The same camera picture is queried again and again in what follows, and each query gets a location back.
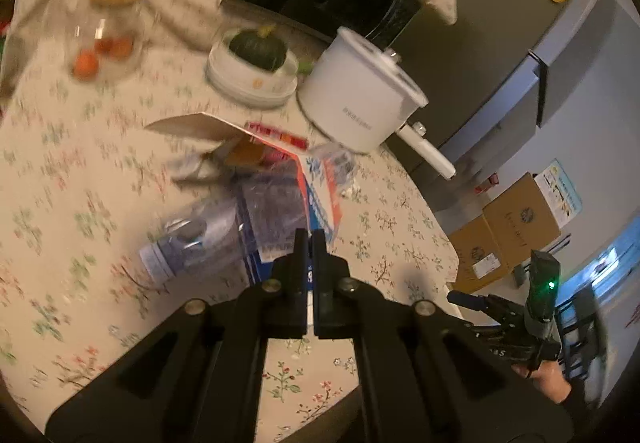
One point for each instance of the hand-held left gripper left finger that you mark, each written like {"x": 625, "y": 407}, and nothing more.
{"x": 299, "y": 273}

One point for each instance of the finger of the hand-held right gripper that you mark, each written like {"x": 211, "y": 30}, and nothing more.
{"x": 465, "y": 299}

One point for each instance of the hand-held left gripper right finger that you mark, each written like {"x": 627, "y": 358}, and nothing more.
{"x": 320, "y": 273}

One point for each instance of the blue white packaging box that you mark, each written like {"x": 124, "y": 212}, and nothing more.
{"x": 320, "y": 203}

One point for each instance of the person's right hand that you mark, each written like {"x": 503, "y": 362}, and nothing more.
{"x": 547, "y": 380}

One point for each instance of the cardboard box with white label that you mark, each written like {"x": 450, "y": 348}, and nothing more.
{"x": 475, "y": 253}

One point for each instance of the brown cardboard box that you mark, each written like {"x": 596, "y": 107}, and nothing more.
{"x": 525, "y": 218}

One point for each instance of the clear plastic wrapper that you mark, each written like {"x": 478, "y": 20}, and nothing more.
{"x": 335, "y": 168}

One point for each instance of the clear plastic bottle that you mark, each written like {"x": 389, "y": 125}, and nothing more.
{"x": 195, "y": 243}

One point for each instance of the crumpled plastic wrapper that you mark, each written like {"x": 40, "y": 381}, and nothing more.
{"x": 192, "y": 168}

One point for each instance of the white electric cooking pot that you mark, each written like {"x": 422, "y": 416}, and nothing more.
{"x": 355, "y": 93}

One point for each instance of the floral tablecloth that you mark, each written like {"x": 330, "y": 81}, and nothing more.
{"x": 100, "y": 183}

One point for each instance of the green squash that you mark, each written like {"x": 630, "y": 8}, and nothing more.
{"x": 260, "y": 48}

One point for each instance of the grey refrigerator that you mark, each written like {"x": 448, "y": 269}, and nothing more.
{"x": 500, "y": 48}

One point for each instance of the small orange fruit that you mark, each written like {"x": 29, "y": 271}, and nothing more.
{"x": 104, "y": 45}
{"x": 84, "y": 64}
{"x": 121, "y": 48}

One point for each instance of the glass jar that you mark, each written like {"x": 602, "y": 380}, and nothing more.
{"x": 100, "y": 23}

